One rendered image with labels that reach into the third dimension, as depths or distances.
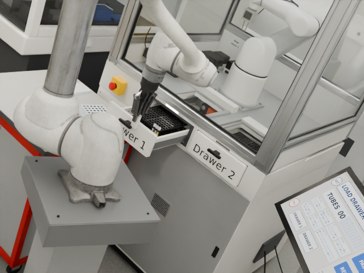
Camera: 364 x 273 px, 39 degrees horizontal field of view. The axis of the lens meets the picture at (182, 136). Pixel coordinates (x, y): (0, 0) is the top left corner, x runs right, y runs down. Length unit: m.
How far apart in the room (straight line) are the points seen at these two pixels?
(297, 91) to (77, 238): 1.00
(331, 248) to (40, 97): 1.05
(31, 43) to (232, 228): 1.37
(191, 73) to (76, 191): 0.61
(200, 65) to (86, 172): 0.59
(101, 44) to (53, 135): 1.44
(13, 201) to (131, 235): 0.78
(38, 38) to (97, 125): 1.20
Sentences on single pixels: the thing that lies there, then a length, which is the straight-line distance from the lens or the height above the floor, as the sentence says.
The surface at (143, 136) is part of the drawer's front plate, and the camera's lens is 2.19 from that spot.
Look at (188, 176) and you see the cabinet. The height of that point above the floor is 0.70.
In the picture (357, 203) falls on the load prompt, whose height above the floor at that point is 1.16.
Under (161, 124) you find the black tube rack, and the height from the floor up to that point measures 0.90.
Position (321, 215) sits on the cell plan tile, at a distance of 1.87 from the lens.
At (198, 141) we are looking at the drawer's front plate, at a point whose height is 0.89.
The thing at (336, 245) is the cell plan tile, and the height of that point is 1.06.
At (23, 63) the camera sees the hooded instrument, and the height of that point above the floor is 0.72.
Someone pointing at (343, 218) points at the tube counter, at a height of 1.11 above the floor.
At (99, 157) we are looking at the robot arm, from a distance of 1.69.
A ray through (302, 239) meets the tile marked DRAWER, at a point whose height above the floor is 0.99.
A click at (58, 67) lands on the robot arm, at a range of 1.71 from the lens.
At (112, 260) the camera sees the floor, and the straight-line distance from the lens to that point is 2.89.
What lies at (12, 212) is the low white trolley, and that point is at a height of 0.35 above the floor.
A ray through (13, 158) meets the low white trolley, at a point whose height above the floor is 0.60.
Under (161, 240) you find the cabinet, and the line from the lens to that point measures 2.64.
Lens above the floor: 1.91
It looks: 26 degrees down
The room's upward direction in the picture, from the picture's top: 23 degrees clockwise
